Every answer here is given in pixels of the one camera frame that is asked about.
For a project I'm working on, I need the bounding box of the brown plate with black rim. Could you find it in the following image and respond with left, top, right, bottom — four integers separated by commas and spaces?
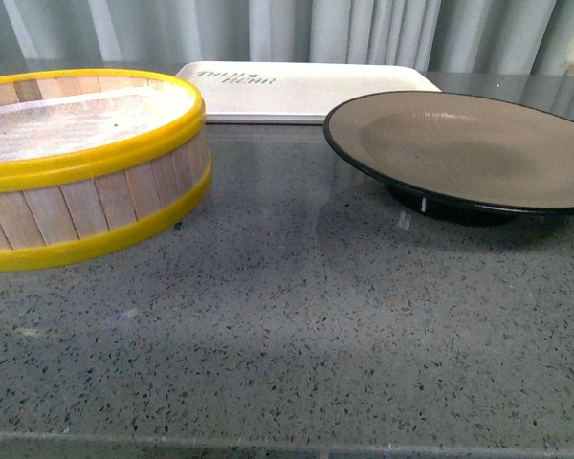
323, 91, 574, 226

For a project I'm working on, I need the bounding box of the white bear print tray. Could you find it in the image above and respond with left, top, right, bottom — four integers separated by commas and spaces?
176, 61, 440, 125

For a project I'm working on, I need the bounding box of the yellow rimmed bamboo steamer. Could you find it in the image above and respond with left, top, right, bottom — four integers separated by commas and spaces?
0, 69, 212, 272

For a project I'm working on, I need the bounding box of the white mesh steamer liner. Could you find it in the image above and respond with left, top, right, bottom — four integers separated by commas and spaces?
0, 86, 195, 163

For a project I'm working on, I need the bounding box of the grey curtain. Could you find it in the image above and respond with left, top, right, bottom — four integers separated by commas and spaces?
0, 1, 574, 76

